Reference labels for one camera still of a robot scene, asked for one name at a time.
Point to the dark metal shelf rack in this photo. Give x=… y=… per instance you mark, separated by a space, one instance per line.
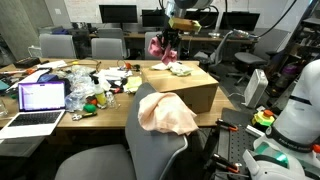
x=303 y=46

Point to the olive yellow wrist camera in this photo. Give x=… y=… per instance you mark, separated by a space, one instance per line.
x=183 y=24

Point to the pile of white papers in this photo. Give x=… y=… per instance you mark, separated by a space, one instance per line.
x=113 y=73

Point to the grey conference chair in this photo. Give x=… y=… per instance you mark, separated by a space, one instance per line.
x=151 y=57
x=56 y=46
x=106 y=49
x=111 y=32

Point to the clear drinking glass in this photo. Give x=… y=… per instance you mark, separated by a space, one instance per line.
x=3 y=109

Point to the black computer monitor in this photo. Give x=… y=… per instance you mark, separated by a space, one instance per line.
x=151 y=18
x=241 y=21
x=118 y=14
x=210 y=20

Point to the pale yellow cloth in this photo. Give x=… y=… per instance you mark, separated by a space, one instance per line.
x=133 y=83

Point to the yellow spray bottle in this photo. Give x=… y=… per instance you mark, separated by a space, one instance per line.
x=100 y=96

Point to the large cardboard box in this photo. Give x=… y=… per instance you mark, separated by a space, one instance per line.
x=196 y=90

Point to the white shirt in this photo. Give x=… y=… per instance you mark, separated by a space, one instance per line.
x=178 y=68

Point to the dark blue pouch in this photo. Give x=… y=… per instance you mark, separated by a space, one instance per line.
x=48 y=78

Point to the black flat electronic device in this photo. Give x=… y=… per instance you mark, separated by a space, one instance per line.
x=26 y=62

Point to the yellow emergency stop button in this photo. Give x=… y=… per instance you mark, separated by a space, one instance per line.
x=263 y=119

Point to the small orange ball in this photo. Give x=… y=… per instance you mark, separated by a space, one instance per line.
x=128 y=65

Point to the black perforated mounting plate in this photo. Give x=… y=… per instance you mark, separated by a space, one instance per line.
x=240 y=143

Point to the pink shirt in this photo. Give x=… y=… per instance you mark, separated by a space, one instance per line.
x=156 y=46

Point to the white space heater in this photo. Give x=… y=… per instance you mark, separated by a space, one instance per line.
x=256 y=88

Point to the purple bottle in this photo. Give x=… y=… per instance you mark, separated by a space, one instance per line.
x=289 y=70

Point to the white wall whiteboard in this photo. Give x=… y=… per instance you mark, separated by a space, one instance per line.
x=83 y=10

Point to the clear plastic bags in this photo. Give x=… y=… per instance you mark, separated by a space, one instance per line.
x=78 y=90

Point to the grey mesh desk chair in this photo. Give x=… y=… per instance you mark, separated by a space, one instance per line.
x=203 y=55

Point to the clear glass jar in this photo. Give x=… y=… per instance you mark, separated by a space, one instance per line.
x=111 y=100

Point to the green ball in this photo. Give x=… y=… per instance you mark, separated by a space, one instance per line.
x=90 y=108

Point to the long wooden desk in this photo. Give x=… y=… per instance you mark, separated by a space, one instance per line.
x=135 y=35

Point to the silver laptop with lit screen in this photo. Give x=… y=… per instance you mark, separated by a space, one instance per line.
x=40 y=96

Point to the peach shirt with orange print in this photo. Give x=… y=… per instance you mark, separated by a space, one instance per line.
x=166 y=113

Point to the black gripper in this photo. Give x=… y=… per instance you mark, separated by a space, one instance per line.
x=172 y=36

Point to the large grey office chair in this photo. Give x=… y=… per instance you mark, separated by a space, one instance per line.
x=100 y=163

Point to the grey rolling desk chair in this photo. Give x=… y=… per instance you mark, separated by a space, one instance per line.
x=248 y=58

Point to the large white paper sheet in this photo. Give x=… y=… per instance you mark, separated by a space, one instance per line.
x=30 y=78

